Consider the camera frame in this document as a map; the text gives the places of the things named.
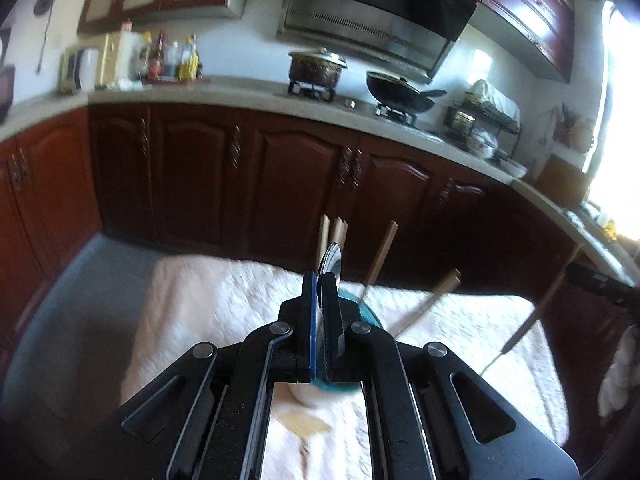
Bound black spoon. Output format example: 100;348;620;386
317;242;342;285

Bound dark wooden chopstick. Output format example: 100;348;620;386
480;243;584;376

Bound white floral cup teal inside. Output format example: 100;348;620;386
288;289;382;408

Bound brown wooden chopstick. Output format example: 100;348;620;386
358;220;398;304

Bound thin wooden chopstick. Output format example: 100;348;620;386
387;269;461;338

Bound gloved right hand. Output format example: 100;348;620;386
598;325;639;418

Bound wooden cutting board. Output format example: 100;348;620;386
534;155;591;209

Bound white quilted tablecloth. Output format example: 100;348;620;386
120;256;578;479

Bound dark wooden lower cabinets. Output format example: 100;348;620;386
0;102;640;411

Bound dish drying rack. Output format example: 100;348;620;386
444;79;522;156

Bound grey stone countertop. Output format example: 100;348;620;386
1;78;639;284

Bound gas stove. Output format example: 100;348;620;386
286;81;416;129

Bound black wok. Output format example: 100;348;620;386
367;72;447;115

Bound speckled cooking pot with lid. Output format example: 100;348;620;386
288;48;347;90

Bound yellow oil bottle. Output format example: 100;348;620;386
178;34;200;82

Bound dark soy sauce bottle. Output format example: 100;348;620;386
148;29;165;81

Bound range hood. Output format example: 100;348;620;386
279;0;477;84

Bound cream microwave oven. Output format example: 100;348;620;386
58;32;146;93

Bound white electric kettle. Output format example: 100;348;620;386
74;48;100;91

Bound rice cooker open lid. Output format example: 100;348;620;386
0;27;15;122

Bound wall chopstick holder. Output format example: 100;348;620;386
553;103;594;155

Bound black wall plug with cable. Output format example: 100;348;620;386
32;0;56;75

